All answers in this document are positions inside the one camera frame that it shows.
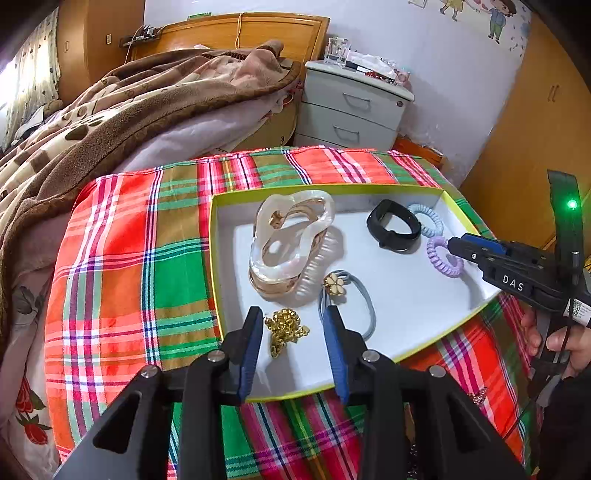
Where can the wooden wardrobe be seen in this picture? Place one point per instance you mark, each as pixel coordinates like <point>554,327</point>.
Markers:
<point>545,125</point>

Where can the person's right hand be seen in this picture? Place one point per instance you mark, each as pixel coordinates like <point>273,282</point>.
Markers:
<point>578,343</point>

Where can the gold chain jewelry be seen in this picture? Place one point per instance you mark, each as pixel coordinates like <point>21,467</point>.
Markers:
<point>285,327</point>

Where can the black wristband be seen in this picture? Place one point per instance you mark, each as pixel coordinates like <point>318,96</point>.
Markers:
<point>393,226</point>

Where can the cartoon wall sticker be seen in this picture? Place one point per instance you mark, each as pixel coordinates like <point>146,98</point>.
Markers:
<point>505,23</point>

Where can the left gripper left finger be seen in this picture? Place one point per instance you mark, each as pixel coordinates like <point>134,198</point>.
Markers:
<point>242,348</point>

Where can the clutter on cabinet top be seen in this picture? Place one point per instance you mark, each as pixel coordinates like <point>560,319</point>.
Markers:
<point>378,67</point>

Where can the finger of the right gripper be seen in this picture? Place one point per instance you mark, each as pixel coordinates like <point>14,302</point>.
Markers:
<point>493,246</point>
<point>465,250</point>

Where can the orange box on floor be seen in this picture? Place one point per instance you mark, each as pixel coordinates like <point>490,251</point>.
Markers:
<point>405,145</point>

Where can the tangled jewelry pile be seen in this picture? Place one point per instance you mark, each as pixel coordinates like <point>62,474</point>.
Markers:
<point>479,397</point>

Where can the wooden headboard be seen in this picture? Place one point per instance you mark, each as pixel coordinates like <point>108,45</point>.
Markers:
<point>303,36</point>

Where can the dotted curtain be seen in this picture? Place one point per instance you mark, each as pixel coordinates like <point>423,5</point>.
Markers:
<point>30,79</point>

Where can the grey bedside cabinet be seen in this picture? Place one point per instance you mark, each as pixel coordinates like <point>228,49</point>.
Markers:
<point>342,107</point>

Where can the clear glass on cabinet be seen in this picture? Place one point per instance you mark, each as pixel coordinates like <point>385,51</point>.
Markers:
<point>337,50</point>

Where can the plaid red green cloth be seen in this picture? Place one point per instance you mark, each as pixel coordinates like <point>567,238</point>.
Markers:
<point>131,286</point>

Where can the floral white bedsheet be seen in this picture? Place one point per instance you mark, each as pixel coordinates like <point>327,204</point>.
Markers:
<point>25,421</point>

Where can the brown patterned blanket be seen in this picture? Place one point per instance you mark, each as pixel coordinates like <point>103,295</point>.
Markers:
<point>130,105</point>

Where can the white tray with green rim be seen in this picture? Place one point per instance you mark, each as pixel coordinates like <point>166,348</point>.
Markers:
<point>402,301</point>

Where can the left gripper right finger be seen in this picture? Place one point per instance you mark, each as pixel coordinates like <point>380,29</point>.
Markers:
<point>345,348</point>

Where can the wooden door panel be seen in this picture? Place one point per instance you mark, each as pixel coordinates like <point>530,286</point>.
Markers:
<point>88,35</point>

